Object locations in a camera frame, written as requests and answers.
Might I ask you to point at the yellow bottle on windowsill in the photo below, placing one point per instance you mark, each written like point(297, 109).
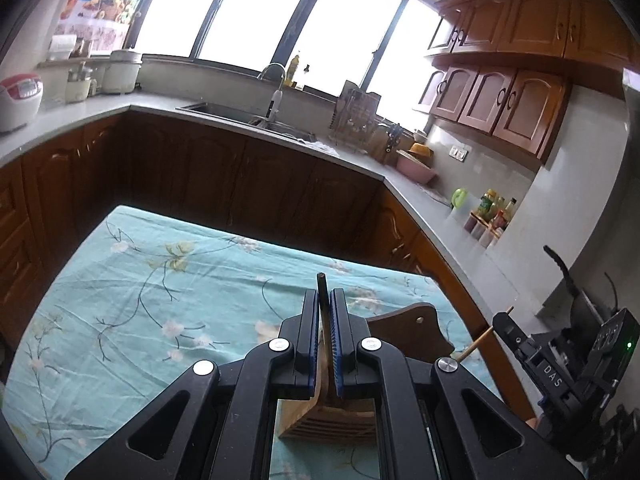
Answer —
point(291, 71)

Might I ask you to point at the white electric pot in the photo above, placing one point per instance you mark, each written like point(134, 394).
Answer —
point(121, 72)

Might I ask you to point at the floral teal tablecloth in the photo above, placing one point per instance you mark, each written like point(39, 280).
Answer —
point(146, 296)

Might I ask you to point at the chrome sink faucet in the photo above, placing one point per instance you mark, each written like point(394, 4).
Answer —
point(276, 98)

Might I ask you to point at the white red rice cooker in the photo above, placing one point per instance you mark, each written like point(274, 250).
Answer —
point(20, 100)

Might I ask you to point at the wooden chopstick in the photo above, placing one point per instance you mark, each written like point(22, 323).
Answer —
point(476, 343)

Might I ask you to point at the tropical fruit poster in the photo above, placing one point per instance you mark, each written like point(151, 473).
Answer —
point(104, 23)

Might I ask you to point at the green cup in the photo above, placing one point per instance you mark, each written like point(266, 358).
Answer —
point(458, 198)

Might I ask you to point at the wooden utensil holder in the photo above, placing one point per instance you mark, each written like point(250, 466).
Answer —
point(414, 330)

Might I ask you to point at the pink wash basin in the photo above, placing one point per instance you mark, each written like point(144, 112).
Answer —
point(413, 169)

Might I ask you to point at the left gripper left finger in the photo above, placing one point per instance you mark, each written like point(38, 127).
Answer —
point(215, 421)

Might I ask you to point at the condiment bottles rack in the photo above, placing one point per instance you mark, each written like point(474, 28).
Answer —
point(490, 218)

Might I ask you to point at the wire dish rack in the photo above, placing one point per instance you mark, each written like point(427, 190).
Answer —
point(354, 116)

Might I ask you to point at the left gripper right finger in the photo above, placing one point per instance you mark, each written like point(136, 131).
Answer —
point(434, 421)

